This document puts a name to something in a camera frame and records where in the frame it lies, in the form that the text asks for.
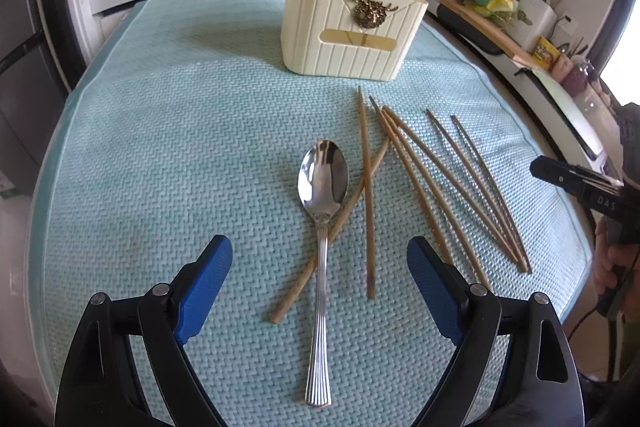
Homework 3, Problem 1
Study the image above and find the white knife container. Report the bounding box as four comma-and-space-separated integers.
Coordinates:
512, 0, 560, 52

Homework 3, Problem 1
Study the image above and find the silver metal spoon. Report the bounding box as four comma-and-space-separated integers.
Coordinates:
297, 139, 349, 408

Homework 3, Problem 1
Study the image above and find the person's right hand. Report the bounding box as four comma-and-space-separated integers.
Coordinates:
594, 224, 640, 303

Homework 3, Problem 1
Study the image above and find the cream ribbed utensil holder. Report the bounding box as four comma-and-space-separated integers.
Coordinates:
280, 0, 430, 82

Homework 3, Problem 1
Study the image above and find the yellow packet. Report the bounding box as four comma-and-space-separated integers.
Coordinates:
531, 37, 561, 70

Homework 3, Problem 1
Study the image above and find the teal woven mat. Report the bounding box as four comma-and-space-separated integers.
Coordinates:
27, 0, 598, 427

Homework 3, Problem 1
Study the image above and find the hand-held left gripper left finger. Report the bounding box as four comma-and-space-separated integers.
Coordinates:
56, 234, 234, 427

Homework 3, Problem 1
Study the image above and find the black cable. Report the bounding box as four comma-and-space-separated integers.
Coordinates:
570, 302, 621, 383

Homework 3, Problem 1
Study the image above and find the wooden cutting board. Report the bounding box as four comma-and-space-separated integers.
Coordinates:
439, 0, 546, 70

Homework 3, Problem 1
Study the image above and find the black tray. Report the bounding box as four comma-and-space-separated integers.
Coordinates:
436, 3, 507, 56

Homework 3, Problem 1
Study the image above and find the wooden chopstick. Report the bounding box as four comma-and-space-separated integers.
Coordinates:
450, 115, 533, 274
368, 95, 456, 267
270, 138, 391, 324
426, 109, 529, 273
357, 86, 377, 299
380, 107, 495, 292
384, 105, 526, 270

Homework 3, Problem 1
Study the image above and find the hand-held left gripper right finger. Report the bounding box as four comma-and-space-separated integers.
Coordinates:
406, 236, 586, 427

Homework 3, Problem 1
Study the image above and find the purple jar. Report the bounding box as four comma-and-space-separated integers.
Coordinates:
562, 61, 594, 98

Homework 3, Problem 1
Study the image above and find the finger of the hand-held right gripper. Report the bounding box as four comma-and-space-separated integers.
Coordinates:
530, 156, 625, 206

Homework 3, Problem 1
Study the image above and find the pink cup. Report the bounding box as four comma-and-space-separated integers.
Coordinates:
550, 54, 575, 81

